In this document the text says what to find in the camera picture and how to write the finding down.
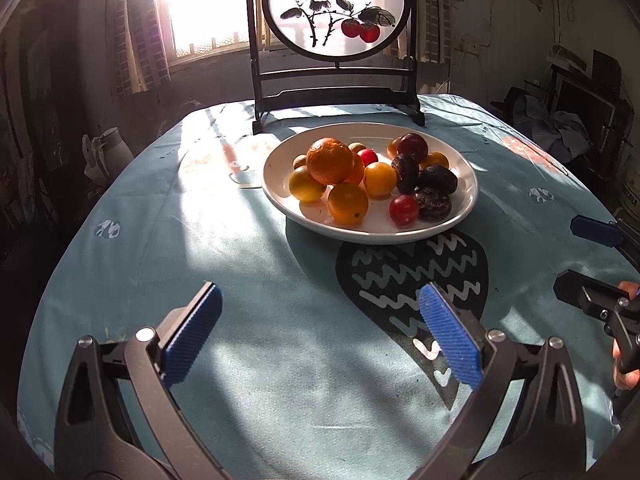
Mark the dark water chestnut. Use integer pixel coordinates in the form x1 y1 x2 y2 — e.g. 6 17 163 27
418 165 458 195
413 188 452 222
392 154 420 195

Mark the red cherry tomato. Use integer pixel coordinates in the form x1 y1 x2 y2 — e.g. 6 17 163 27
357 148 378 167
388 195 420 226

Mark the large orange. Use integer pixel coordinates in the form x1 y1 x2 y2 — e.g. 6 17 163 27
326 182 369 226
420 152 449 170

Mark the dark water chestnut back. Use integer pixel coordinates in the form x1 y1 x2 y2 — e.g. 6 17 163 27
392 154 420 195

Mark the dark red plum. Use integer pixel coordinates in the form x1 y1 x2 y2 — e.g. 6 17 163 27
397 132 428 164

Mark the small yellow orange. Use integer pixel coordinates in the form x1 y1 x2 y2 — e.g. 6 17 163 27
363 162 396 198

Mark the orange fruit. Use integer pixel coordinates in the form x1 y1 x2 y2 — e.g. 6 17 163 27
386 136 401 159

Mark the small yellow-green kumquat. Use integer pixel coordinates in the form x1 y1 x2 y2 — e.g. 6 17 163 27
348 142 367 154

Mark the large bumpy mandarin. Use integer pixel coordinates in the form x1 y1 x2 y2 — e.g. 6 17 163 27
306 138 354 185

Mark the yellow-orange fruit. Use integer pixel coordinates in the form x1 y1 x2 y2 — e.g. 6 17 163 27
288 166 326 203

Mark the dark water chestnut front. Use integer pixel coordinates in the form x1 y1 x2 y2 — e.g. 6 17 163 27
418 165 458 195

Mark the person's right hand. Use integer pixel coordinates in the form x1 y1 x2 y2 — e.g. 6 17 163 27
610 279 640 392

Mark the dark clutter pile right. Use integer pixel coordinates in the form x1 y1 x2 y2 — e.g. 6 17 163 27
491 44 634 172

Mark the white round plate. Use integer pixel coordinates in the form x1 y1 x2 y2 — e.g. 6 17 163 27
262 122 480 245

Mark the light blue tablecloth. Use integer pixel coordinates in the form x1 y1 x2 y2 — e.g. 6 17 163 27
17 96 639 479

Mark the white jug with cloth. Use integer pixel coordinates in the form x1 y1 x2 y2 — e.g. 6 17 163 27
82 127 134 188

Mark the right window curtain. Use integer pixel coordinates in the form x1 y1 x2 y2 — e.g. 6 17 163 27
416 0 452 65

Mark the window curtain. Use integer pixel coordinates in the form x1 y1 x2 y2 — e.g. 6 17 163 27
416 0 452 65
105 0 170 99

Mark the round painted table screen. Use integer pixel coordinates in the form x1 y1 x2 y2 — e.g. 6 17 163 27
246 0 425 133

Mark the left window curtain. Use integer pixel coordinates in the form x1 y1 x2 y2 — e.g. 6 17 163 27
105 0 170 99

